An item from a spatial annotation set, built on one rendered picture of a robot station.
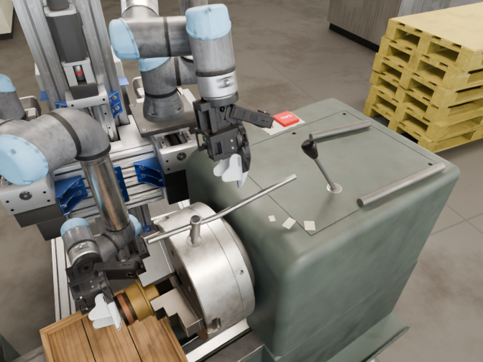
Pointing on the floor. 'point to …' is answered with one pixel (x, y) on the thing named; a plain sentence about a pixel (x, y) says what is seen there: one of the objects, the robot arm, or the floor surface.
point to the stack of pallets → (431, 77)
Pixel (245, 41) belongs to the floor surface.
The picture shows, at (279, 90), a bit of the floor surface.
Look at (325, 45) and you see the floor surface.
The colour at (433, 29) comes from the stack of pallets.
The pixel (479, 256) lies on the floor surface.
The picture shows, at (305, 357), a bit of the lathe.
